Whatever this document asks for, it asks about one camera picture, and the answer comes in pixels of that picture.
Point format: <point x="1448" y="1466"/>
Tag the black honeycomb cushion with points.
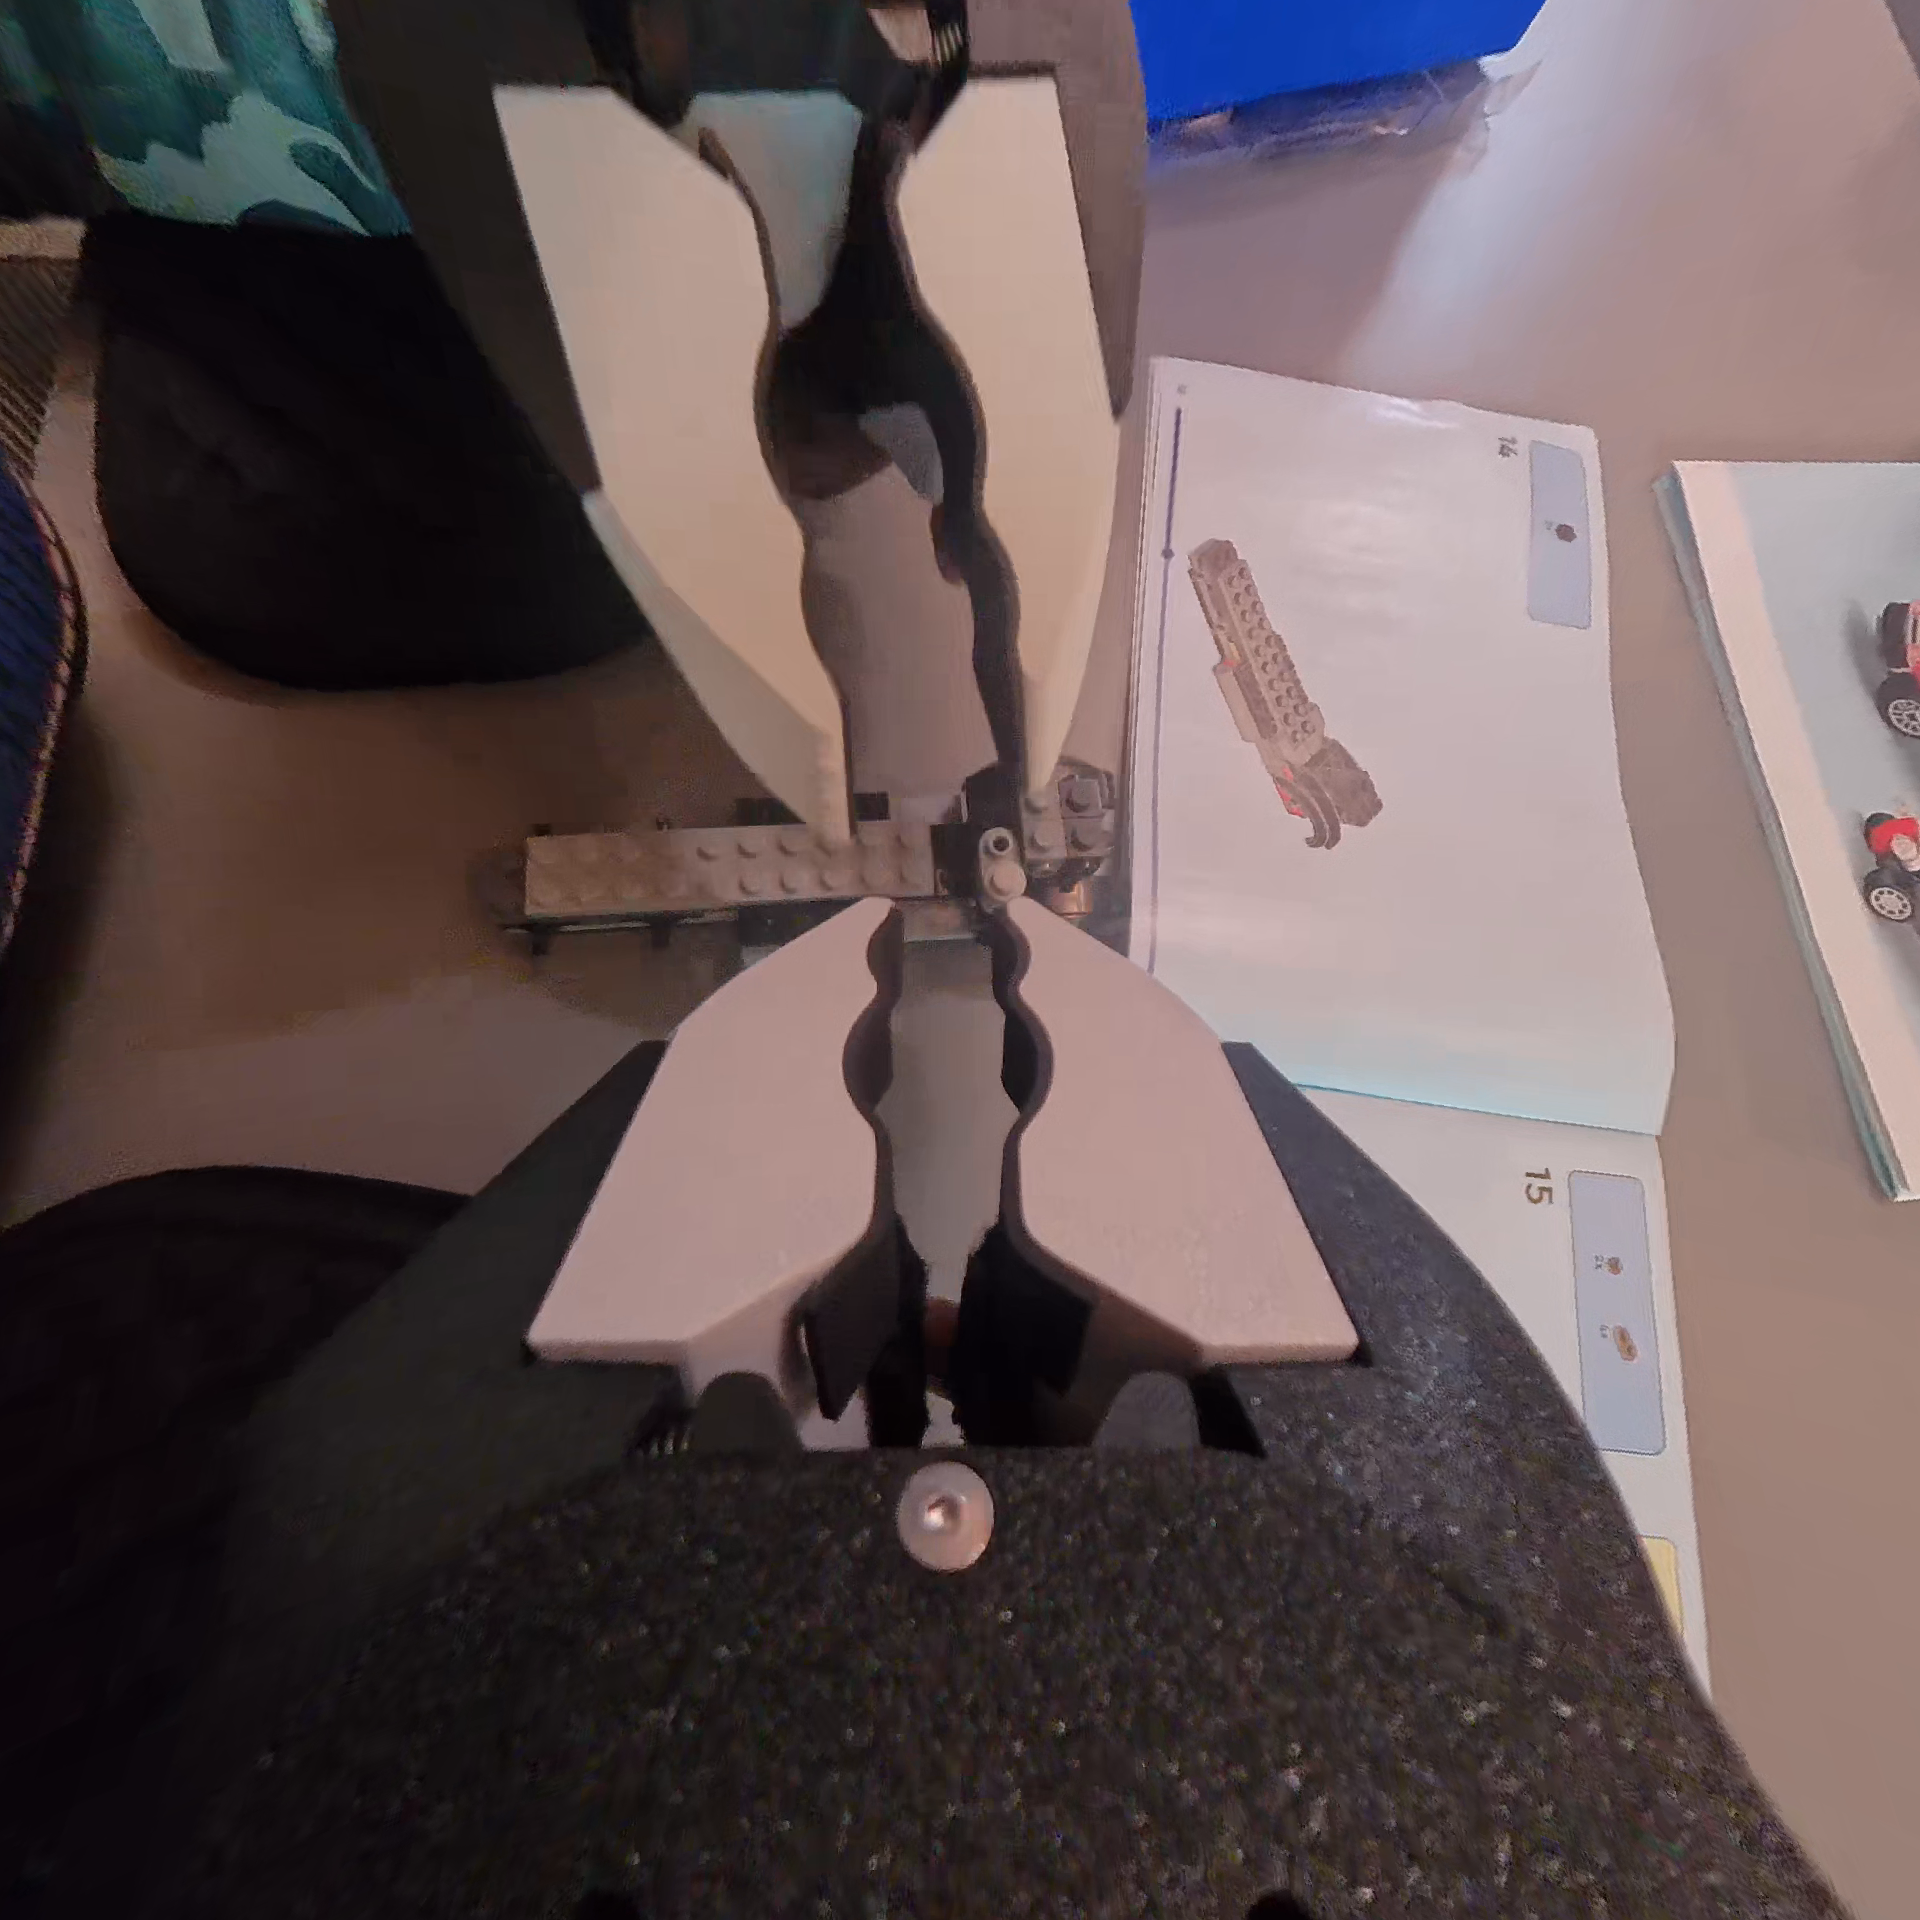
<point x="302" y="494"/>

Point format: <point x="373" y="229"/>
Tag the closed instruction booklet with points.
<point x="1801" y="749"/>

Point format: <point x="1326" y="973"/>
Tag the small grey lego piece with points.
<point x="1002" y="866"/>

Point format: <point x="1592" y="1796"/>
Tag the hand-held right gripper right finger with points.
<point x="1172" y="1169"/>

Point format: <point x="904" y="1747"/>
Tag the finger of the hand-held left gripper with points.
<point x="1036" y="332"/>
<point x="660" y="377"/>

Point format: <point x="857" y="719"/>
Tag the open instruction booklet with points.
<point x="1424" y="973"/>

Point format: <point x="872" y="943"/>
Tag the grey lego assembly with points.
<point x="706" y="868"/>

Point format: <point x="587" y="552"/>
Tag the person's dark trousers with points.
<point x="151" y="1501"/>

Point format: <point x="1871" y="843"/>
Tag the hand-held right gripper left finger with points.
<point x="721" y="1169"/>

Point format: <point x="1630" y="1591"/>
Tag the blue plastic bin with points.
<point x="1321" y="60"/>

